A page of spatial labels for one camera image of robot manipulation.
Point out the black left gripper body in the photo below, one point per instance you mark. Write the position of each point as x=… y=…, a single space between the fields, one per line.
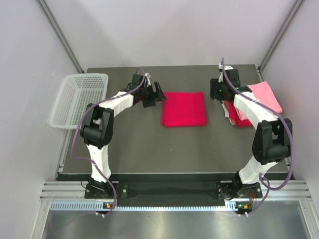
x=148 y=96

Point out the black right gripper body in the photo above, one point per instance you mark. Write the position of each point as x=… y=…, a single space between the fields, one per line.
x=217 y=88

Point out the crimson red t shirt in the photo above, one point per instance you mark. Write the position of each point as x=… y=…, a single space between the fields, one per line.
x=184 y=109

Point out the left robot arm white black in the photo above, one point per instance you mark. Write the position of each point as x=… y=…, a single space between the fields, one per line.
x=98 y=125

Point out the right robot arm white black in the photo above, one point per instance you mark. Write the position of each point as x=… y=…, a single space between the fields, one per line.
x=273 y=134

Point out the red folded t shirt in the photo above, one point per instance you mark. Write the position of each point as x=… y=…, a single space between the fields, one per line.
x=242 y=123

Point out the light pink folded t shirt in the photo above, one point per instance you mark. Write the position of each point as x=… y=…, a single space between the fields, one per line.
x=263 y=92

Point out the white perforated plastic basket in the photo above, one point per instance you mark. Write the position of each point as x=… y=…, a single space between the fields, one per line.
x=76 y=92

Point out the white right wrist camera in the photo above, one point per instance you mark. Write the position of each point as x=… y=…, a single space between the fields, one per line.
x=223 y=69

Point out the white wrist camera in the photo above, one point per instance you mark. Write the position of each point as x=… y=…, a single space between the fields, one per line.
x=223 y=69
x=147 y=81

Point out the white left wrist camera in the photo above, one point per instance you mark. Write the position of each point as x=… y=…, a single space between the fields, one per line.
x=147 y=81

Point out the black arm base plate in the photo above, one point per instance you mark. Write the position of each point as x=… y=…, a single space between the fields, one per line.
x=156 y=187

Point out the right aluminium frame post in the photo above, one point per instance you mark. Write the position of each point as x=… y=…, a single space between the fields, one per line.
x=297 y=5

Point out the aluminium frame post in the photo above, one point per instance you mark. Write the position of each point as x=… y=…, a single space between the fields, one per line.
x=297 y=5
x=59 y=34

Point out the left aluminium frame post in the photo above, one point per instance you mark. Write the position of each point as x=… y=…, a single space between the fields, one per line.
x=59 y=34

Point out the grey slotted cable duct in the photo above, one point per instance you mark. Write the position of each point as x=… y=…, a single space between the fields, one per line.
x=104 y=206

